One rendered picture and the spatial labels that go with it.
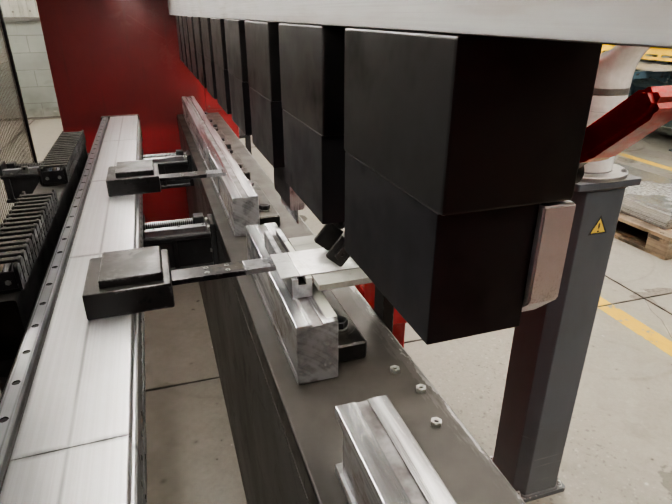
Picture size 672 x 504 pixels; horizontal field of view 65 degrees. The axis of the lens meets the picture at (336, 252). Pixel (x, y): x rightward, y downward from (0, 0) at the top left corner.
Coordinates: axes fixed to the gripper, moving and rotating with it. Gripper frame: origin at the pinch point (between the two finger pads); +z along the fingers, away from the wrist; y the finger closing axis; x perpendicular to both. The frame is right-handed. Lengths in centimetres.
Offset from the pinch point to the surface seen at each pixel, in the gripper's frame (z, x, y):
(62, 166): 28, -35, -58
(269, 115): -9.4, -21.8, 7.3
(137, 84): 18, -23, -216
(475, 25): -17, -29, 50
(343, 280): 2.5, 0.8, 7.4
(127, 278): 18.6, -23.1, 3.7
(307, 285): 6.4, -2.0, 5.1
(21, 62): 138, -122, -768
